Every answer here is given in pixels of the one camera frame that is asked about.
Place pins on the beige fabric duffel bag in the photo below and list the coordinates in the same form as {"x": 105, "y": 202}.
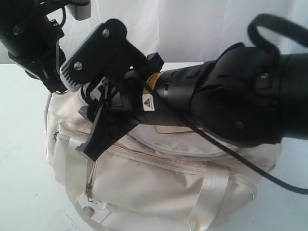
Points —
{"x": 166, "y": 178}

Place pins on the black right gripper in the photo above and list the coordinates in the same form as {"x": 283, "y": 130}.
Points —
{"x": 114, "y": 114}

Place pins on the white backdrop curtain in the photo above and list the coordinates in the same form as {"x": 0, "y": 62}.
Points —
{"x": 182, "y": 30}

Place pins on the white paper hang tag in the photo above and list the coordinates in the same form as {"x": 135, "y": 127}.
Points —
{"x": 96, "y": 210}

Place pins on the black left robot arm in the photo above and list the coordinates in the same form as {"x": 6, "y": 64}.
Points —
{"x": 30, "y": 31}

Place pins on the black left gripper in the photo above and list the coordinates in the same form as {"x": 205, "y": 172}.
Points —
{"x": 46, "y": 69}

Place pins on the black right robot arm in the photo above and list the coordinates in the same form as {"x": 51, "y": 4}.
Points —
{"x": 247, "y": 97}

